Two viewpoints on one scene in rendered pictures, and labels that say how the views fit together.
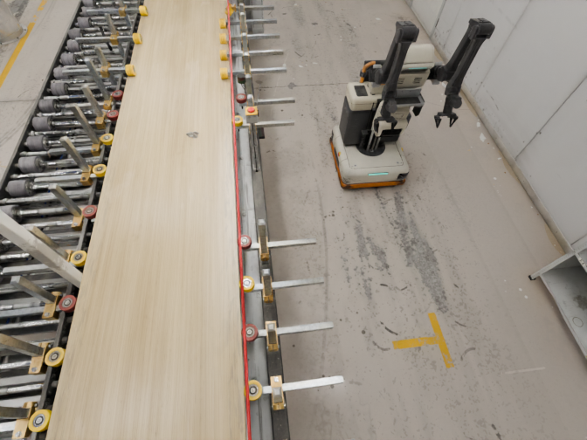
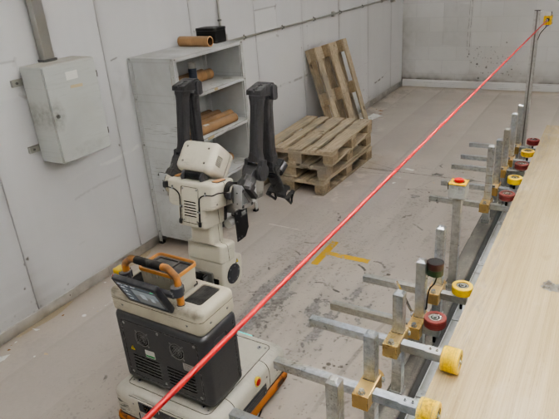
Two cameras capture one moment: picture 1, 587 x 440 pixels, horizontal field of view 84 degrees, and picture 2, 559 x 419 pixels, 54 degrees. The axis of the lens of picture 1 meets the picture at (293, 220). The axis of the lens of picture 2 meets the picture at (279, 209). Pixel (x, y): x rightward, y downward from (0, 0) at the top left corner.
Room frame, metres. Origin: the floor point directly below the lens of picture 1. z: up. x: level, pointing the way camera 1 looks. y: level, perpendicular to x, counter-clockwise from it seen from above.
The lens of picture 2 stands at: (3.69, 1.16, 2.12)
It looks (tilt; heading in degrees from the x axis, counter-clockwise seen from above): 24 degrees down; 222
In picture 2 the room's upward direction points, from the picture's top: 4 degrees counter-clockwise
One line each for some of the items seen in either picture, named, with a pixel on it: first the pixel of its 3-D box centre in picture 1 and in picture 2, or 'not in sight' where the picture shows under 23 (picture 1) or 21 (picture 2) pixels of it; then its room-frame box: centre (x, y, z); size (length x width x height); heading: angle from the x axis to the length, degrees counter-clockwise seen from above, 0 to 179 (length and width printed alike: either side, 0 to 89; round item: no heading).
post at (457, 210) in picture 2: (254, 147); (454, 243); (1.58, 0.29, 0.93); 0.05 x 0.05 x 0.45; 10
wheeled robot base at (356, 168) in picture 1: (367, 154); (204, 382); (2.32, -0.69, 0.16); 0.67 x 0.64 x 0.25; 10
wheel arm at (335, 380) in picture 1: (296, 386); (494, 160); (0.17, -0.06, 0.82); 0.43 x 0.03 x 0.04; 100
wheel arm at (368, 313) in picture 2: (267, 101); (383, 317); (2.14, 0.26, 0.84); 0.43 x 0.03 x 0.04; 100
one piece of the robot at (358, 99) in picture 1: (376, 113); (180, 323); (2.41, -0.67, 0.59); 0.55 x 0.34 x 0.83; 100
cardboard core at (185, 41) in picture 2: not in sight; (195, 41); (0.67, -2.33, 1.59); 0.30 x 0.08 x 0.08; 100
